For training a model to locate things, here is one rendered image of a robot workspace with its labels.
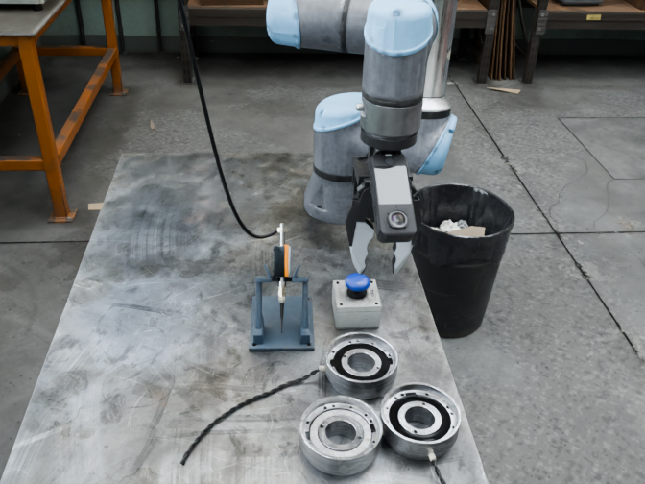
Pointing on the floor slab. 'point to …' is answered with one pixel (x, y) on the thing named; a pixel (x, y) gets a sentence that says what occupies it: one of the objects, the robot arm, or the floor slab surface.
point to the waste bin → (460, 254)
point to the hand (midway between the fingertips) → (378, 268)
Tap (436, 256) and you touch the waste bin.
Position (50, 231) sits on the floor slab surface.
